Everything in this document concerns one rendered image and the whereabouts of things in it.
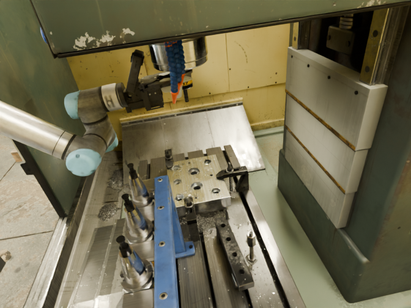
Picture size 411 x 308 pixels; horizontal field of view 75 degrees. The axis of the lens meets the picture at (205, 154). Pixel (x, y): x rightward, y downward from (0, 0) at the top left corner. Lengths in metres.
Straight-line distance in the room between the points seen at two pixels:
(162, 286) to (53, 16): 0.47
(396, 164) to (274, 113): 1.45
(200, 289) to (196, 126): 1.23
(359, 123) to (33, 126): 0.82
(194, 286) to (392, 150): 0.66
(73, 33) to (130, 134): 1.51
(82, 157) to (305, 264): 0.98
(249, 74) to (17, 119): 1.50
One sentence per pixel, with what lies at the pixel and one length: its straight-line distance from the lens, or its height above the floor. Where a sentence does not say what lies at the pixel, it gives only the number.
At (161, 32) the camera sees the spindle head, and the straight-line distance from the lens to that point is 0.46.
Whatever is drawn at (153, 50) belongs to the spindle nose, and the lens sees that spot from 0.75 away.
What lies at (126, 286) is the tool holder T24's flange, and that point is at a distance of 0.57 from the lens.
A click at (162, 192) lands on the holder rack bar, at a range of 0.71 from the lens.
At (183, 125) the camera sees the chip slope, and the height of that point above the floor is 0.81.
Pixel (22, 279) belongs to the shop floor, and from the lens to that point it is 2.52.
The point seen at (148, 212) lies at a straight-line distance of 0.69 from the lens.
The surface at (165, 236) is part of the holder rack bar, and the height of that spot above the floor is 1.23.
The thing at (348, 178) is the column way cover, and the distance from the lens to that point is 0.90.
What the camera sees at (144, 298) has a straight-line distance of 0.56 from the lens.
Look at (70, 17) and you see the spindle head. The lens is 0.47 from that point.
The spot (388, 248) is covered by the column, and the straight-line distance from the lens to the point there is 1.03.
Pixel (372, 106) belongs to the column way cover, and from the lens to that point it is 0.78.
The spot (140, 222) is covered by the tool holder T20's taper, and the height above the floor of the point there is 1.26.
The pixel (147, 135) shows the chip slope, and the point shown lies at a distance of 1.90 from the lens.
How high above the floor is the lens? 1.68
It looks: 34 degrees down
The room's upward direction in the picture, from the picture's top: 8 degrees counter-clockwise
